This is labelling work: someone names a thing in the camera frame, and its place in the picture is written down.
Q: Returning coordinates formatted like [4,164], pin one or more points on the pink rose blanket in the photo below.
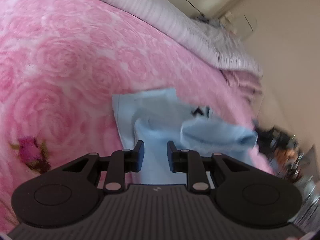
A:
[61,62]

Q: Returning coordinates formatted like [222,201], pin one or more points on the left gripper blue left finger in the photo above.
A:
[120,163]

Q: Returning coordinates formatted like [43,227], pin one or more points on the purple pillow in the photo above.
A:
[243,83]

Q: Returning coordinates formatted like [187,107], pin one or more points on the striped grey duvet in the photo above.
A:
[215,46]

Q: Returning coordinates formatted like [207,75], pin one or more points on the light blue shirt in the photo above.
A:
[159,116]

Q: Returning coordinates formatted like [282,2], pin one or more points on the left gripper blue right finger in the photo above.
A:
[190,163]

